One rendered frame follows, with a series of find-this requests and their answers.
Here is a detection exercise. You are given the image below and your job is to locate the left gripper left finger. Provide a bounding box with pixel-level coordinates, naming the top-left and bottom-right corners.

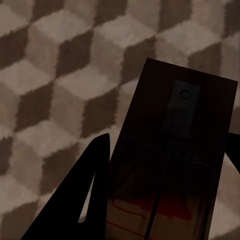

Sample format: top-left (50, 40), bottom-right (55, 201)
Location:
top-left (21, 133), bottom-right (110, 240)

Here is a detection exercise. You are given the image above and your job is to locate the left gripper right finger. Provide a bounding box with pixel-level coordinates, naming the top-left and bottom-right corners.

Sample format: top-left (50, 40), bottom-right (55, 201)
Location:
top-left (225, 132), bottom-right (240, 173)

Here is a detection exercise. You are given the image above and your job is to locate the mousetrap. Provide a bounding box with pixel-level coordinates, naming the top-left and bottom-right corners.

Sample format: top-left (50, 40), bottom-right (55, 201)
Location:
top-left (105, 57), bottom-right (238, 240)

